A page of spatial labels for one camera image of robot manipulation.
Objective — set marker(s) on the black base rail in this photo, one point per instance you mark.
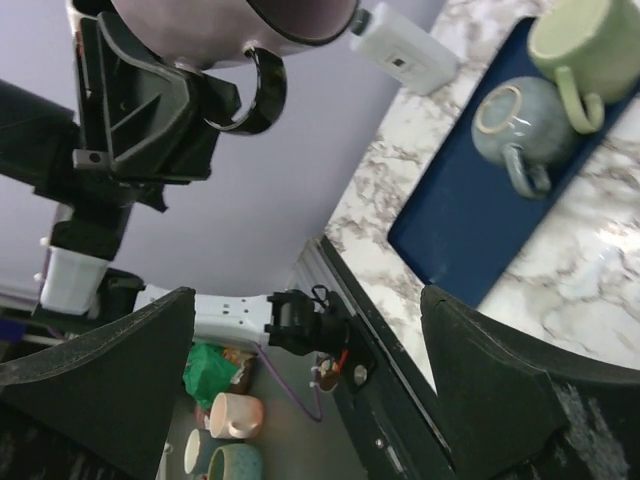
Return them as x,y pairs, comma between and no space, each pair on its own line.
391,420

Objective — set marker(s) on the teal speckled mug below table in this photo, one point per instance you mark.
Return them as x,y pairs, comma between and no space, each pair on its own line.
236,462

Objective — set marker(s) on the pink cream mug below table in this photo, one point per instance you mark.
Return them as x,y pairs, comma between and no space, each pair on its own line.
236,417

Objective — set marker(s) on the light green mug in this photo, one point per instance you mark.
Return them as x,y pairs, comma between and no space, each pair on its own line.
590,50

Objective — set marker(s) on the green crumpled bag below table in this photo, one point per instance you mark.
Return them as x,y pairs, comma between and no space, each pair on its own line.
207,373

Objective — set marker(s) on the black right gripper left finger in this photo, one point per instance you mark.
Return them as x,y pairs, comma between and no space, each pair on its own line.
98,406

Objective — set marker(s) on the grey blue mug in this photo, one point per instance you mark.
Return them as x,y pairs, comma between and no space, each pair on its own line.
522,126

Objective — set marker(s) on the white plastic bottle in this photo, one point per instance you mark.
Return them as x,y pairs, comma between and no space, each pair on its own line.
402,49

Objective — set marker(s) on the white mug below table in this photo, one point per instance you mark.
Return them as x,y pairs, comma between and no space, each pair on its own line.
198,452

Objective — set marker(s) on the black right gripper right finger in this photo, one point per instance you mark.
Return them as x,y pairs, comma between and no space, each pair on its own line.
516,407

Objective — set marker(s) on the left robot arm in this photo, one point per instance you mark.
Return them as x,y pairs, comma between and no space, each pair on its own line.
79,290

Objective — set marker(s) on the pink purple mug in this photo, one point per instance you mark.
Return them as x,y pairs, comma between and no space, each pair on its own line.
199,35

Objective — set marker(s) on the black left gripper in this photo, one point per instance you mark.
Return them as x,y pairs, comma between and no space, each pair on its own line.
139,124

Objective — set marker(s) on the dark blue tray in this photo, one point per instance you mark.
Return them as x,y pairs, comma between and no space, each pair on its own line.
464,223

